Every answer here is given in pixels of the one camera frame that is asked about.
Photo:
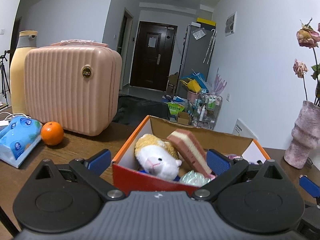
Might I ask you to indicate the iridescent plastic ball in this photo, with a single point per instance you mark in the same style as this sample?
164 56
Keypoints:
193 178

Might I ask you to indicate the purple textured vase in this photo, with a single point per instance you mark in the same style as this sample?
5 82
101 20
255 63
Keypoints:
305 135

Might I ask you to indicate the blue tissue pack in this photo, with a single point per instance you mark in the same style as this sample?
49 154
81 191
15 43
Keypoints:
18 139

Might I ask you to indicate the yellow box on fridge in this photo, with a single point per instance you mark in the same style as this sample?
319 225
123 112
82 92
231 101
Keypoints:
205 21

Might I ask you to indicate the pink layered sponge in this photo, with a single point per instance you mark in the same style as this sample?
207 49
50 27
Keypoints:
191 151

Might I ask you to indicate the white charger with cable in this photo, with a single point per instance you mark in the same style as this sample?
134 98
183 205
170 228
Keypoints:
6 118

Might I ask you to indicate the pink satin scrunchie bow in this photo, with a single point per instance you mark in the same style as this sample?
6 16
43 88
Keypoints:
232 156

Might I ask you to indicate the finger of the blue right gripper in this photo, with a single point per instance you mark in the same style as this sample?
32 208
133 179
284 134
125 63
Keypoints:
309 186

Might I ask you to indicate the red cardboard pumpkin box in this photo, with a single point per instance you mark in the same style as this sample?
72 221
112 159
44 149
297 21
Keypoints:
125 166

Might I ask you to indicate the yellow thermos bottle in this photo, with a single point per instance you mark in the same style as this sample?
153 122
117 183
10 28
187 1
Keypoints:
27 41

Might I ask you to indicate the white yellow plush hamster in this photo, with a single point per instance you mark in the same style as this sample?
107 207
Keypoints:
157 157

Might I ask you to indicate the pink ribbed suitcase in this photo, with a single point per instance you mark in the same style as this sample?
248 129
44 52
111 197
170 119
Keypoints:
75 83

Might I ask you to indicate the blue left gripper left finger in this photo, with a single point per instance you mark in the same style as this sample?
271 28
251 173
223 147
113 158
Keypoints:
99 162

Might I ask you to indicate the dark brown door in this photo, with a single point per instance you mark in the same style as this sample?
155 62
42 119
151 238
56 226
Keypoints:
152 57

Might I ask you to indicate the grey refrigerator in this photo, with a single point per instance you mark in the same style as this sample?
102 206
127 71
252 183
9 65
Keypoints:
196 54

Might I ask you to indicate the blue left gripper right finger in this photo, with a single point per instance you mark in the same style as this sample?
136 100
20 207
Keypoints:
218 162

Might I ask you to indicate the orange tangerine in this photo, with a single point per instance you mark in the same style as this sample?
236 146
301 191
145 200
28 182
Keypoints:
52 133

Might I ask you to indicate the wire storage cart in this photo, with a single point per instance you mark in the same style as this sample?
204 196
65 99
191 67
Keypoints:
205 110

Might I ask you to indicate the dried pink roses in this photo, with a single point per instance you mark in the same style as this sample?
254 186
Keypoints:
307 67

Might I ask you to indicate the black tripod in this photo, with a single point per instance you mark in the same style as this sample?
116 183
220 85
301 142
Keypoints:
5 89

